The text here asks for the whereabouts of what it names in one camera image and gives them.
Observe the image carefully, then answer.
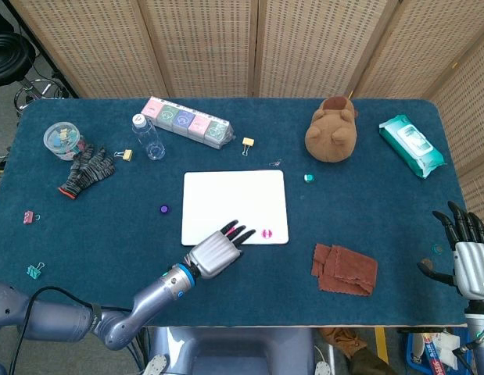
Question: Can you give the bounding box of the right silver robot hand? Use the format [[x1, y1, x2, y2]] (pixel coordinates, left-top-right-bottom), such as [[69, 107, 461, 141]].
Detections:
[[417, 201, 484, 300]]

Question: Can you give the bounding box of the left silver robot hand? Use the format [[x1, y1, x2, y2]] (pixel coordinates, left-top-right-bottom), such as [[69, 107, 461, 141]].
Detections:
[[185, 220, 257, 280]]

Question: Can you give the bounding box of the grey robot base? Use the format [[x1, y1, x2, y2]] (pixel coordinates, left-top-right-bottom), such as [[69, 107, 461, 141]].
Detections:
[[142, 326, 332, 375]]

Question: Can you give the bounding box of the grey striped knit glove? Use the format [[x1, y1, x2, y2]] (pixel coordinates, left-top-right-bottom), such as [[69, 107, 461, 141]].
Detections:
[[57, 144, 117, 200]]

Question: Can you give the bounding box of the white magnetic board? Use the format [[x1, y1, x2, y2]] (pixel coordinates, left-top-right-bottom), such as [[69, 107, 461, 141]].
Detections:
[[181, 170, 290, 247]]

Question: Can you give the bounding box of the blue plastic crate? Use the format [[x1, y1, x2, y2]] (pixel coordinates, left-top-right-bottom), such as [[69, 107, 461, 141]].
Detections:
[[406, 330, 473, 375]]

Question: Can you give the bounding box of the blue felt table mat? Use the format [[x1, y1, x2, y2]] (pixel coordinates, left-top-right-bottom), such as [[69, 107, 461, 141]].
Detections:
[[0, 97, 484, 327]]

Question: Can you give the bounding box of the brown microfibre cloth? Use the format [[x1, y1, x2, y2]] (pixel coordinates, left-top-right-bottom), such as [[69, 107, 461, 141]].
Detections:
[[311, 243, 379, 297]]

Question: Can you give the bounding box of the clear plastic water bottle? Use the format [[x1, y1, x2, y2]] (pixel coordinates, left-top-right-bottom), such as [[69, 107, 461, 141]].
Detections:
[[131, 113, 167, 161]]

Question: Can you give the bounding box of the wrapped pack of tissue boxes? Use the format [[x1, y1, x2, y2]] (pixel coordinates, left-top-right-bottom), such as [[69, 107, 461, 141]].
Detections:
[[141, 96, 235, 150]]

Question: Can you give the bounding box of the green wet wipes pack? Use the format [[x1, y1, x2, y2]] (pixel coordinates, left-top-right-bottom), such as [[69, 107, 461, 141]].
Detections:
[[378, 114, 448, 180]]

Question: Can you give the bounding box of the brown plush bear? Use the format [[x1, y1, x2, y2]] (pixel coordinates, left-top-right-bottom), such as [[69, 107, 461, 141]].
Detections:
[[304, 97, 360, 163]]

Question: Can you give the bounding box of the clear jar of binder clips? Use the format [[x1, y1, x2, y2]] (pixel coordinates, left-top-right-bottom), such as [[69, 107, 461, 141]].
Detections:
[[43, 121, 86, 162]]

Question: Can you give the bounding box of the black stool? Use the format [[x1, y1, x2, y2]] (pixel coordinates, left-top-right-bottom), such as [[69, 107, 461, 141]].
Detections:
[[0, 31, 69, 116]]

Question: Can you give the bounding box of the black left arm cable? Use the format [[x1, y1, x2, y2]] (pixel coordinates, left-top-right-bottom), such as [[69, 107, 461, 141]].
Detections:
[[9, 286, 133, 375]]

